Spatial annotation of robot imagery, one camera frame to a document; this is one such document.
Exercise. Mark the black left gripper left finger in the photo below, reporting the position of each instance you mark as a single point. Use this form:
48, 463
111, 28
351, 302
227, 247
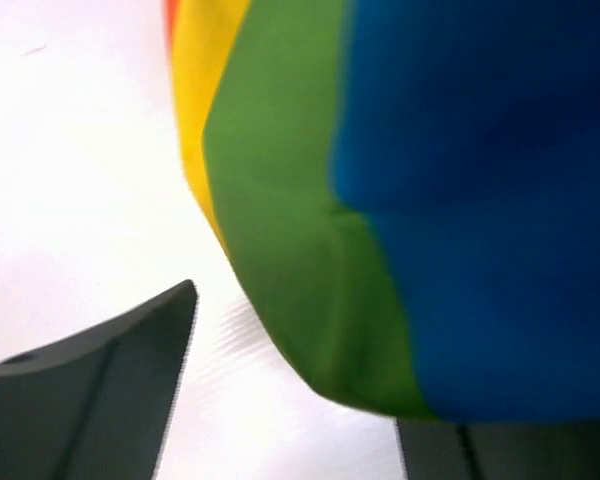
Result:
96, 405

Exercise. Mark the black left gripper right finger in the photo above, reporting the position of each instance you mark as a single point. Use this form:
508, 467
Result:
443, 451

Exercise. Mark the rainbow striped shorts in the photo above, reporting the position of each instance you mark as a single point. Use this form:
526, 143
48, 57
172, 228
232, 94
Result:
408, 193

